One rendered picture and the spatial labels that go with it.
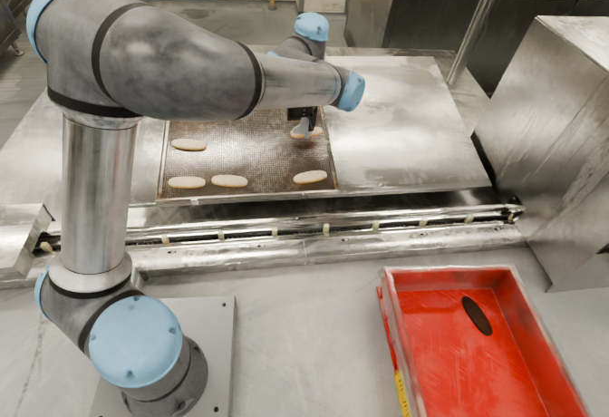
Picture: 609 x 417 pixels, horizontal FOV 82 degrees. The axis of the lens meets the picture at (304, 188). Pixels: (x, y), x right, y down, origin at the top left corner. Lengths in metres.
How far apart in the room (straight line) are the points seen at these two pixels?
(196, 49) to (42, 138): 1.11
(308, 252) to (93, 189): 0.54
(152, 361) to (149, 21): 0.43
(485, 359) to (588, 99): 0.62
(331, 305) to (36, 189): 0.91
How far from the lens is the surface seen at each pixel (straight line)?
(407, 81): 1.40
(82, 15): 0.46
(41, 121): 1.54
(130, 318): 0.61
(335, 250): 0.92
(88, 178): 0.53
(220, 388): 0.78
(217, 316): 0.83
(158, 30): 0.40
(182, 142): 1.10
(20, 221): 1.07
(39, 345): 0.99
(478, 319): 0.98
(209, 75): 0.39
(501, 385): 0.96
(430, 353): 0.91
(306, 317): 0.88
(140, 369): 0.59
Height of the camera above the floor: 1.64
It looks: 48 degrees down
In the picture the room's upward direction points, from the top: 6 degrees clockwise
